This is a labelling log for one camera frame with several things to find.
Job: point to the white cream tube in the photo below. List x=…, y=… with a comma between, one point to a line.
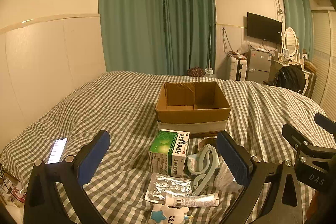
x=199, y=199

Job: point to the red label packet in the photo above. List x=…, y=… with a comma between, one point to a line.
x=14, y=191

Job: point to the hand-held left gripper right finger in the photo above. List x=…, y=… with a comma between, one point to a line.
x=233, y=158

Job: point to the clear plastic bag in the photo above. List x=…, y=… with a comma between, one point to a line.
x=244, y=47

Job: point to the green checked blanket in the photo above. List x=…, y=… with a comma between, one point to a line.
x=118, y=108

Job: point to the black backpack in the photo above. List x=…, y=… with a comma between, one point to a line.
x=290, y=78

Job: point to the black television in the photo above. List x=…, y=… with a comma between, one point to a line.
x=263, y=27

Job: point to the white suitcase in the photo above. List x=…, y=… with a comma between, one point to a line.
x=236, y=69

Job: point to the tape roll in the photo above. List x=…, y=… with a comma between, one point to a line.
x=203, y=142

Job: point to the foil backed blister pack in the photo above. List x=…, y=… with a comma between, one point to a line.
x=168, y=187

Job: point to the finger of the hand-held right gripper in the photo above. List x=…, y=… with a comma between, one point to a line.
x=325, y=121
x=294, y=134

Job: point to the green curtain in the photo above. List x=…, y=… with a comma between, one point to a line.
x=126, y=16
x=189, y=19

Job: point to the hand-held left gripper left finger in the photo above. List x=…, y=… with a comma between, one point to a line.
x=92, y=161

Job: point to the louvered wardrobe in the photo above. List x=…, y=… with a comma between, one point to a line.
x=324, y=56

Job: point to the white plush toy blue star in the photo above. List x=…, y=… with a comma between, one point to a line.
x=168, y=214

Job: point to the brown cardboard box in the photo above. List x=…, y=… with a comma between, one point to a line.
x=191, y=116

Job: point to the white pole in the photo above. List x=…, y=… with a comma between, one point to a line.
x=210, y=48

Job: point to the silver fridge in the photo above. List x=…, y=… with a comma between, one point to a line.
x=260, y=64

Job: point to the light teal curtain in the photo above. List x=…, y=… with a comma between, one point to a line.
x=295, y=8

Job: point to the pale green folding hanger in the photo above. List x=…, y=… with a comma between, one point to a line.
x=204, y=163

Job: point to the white oval mirror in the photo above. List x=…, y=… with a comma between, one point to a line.
x=290, y=41

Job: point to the green and white medicine box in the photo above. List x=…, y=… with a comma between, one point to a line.
x=164, y=146

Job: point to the dressing table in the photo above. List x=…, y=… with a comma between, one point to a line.
x=275, y=64

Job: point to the smartphone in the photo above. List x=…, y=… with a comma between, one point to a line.
x=57, y=150

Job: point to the clear plastic wrapper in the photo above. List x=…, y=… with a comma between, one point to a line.
x=223, y=174

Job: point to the patterned cushion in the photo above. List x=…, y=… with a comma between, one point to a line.
x=195, y=71

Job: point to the wooden chair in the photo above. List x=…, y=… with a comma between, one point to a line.
x=311, y=77

